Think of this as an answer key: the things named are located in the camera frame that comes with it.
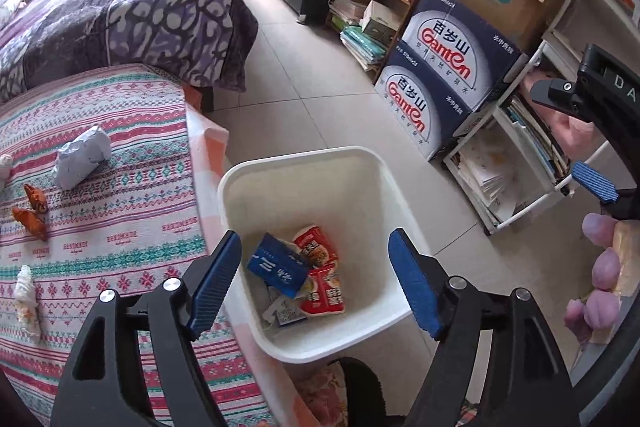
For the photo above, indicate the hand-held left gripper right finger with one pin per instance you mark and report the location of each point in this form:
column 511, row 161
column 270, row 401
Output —
column 415, row 282

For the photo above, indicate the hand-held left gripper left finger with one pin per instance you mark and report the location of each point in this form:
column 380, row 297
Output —
column 215, row 287

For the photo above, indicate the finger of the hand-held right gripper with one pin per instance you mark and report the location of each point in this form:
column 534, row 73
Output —
column 592, row 179
column 555, row 92

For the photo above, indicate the white box with label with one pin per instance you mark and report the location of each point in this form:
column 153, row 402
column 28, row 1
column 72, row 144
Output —
column 286, row 313

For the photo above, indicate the white plastic bin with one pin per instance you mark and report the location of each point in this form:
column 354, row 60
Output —
column 370, row 217

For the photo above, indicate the red snack packet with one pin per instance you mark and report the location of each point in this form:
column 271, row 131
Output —
column 325, row 294

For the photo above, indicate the red white food wrapper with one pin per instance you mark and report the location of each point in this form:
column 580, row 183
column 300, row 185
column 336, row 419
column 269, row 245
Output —
column 312, row 246

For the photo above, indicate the person's right hand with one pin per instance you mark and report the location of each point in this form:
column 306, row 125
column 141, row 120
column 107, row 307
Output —
column 605, row 267

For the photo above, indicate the upright books in rack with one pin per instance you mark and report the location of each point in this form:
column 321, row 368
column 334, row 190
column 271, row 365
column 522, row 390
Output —
column 537, row 139

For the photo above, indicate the white metal rack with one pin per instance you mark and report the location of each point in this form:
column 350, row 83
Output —
column 530, row 202

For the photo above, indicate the blue water carton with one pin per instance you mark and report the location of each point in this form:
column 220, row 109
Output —
column 460, row 47
column 425, row 107

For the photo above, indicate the loose white papers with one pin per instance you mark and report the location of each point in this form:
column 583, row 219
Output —
column 485, row 179

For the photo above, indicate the striped patterned tablecloth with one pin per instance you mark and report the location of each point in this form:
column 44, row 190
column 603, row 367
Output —
column 125, row 217

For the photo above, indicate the black fuzzy object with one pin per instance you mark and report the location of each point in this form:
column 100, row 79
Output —
column 357, row 389

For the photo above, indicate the floral patterned cloth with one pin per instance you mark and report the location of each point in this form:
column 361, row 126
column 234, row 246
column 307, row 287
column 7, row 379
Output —
column 322, row 394

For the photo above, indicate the crumpled silver wrapper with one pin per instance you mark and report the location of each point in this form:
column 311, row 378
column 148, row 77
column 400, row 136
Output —
column 82, row 157

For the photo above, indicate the stained crumpled tissue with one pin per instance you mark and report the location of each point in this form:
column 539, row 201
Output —
column 26, row 307

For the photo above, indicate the floor stack of books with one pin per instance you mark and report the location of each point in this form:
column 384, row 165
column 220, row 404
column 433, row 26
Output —
column 362, row 34

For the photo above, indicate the crumpled white tissue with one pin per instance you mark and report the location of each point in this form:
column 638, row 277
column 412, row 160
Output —
column 4, row 166

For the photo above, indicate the bed with purple blanket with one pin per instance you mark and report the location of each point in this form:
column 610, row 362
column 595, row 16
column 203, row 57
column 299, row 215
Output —
column 125, row 22

